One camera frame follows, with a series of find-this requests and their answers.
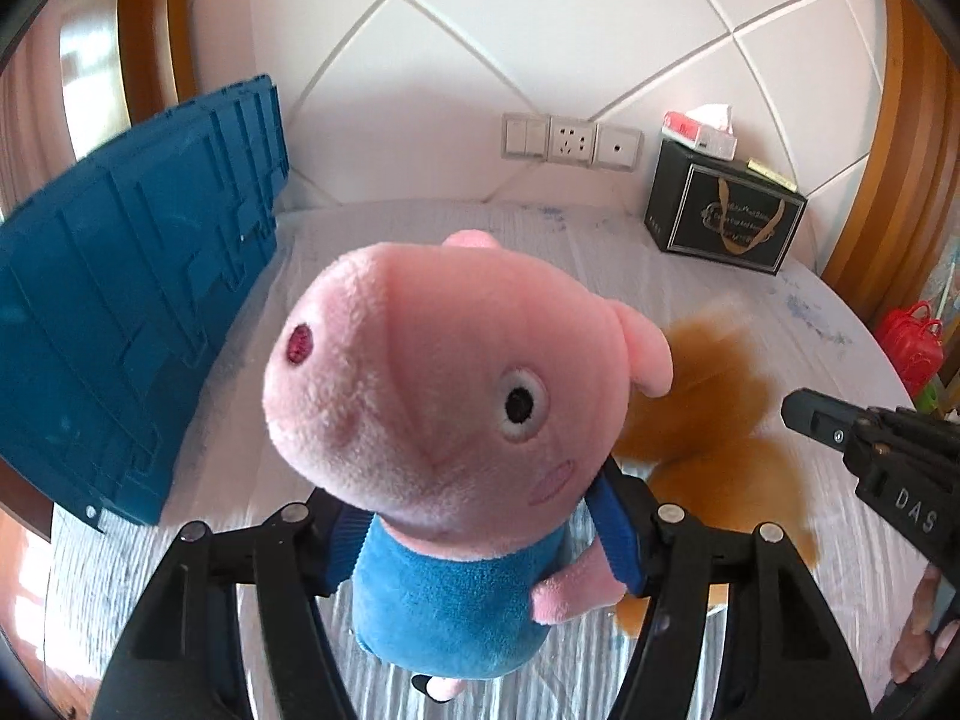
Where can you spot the red plastic basket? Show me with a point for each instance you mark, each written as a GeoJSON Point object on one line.
{"type": "Point", "coordinates": [911, 349]}

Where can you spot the pink pig plush toy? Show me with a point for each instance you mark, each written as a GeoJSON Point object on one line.
{"type": "Point", "coordinates": [450, 360]}

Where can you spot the white wall switch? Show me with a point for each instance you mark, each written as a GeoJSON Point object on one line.
{"type": "Point", "coordinates": [525, 136]}

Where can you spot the white padded headboard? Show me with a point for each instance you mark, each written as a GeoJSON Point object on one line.
{"type": "Point", "coordinates": [525, 30]}

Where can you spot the blue plastic crate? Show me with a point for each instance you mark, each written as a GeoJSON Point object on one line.
{"type": "Point", "coordinates": [127, 300]}

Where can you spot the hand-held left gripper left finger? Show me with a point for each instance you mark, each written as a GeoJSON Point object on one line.
{"type": "Point", "coordinates": [346, 549]}

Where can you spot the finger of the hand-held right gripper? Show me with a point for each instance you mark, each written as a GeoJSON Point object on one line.
{"type": "Point", "coordinates": [821, 420]}

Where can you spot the white wall outlet plate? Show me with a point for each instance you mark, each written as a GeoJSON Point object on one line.
{"type": "Point", "coordinates": [619, 148]}

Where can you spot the person's right hand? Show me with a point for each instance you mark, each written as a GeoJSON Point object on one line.
{"type": "Point", "coordinates": [919, 645]}

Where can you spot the black gift box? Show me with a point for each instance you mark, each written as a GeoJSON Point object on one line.
{"type": "Point", "coordinates": [720, 217]}

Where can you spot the red and white tissue box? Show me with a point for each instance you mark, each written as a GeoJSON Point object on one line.
{"type": "Point", "coordinates": [701, 133]}

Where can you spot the wooden headboard post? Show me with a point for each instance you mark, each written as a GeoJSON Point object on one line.
{"type": "Point", "coordinates": [150, 22]}
{"type": "Point", "coordinates": [911, 127]}

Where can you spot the small green item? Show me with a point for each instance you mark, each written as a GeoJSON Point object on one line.
{"type": "Point", "coordinates": [932, 397]}

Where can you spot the brown plush toy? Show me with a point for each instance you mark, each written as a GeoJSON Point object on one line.
{"type": "Point", "coordinates": [712, 405]}

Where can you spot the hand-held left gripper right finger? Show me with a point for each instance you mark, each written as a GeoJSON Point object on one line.
{"type": "Point", "coordinates": [619, 540]}

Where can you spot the small gold box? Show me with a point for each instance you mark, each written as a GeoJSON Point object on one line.
{"type": "Point", "coordinates": [772, 174]}

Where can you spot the white wall socket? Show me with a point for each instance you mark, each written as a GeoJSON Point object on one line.
{"type": "Point", "coordinates": [572, 141]}

